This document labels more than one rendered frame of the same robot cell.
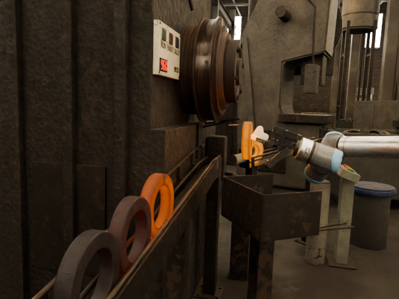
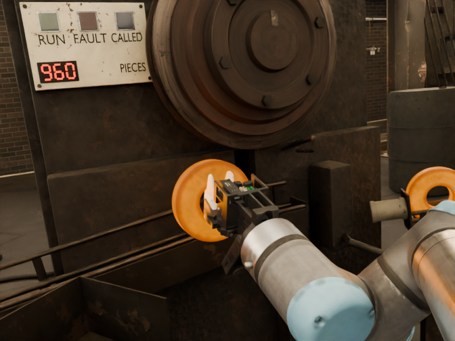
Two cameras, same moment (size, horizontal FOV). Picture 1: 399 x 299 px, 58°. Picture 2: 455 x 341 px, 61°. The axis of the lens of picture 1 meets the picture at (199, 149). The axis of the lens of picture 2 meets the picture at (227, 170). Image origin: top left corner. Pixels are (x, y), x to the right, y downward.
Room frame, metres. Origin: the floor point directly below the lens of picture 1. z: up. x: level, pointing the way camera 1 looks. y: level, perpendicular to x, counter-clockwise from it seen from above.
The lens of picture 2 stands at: (1.07, -0.78, 1.03)
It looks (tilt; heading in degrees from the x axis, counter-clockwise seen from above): 12 degrees down; 54
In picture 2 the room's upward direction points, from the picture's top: 5 degrees counter-clockwise
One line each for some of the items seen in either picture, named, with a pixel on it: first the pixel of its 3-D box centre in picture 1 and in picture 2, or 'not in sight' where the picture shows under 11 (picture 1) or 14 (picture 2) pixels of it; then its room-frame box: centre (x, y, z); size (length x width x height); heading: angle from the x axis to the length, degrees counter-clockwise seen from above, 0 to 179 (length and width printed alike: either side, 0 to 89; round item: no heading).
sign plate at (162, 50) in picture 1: (168, 52); (91, 45); (1.38, 0.13, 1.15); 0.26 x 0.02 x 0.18; 167
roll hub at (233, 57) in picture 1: (234, 71); (269, 42); (1.66, -0.15, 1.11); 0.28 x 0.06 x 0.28; 167
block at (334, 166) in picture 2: (215, 158); (330, 203); (1.92, -0.09, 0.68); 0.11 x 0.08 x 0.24; 77
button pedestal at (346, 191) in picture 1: (344, 215); not in sight; (2.19, -0.92, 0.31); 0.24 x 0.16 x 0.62; 167
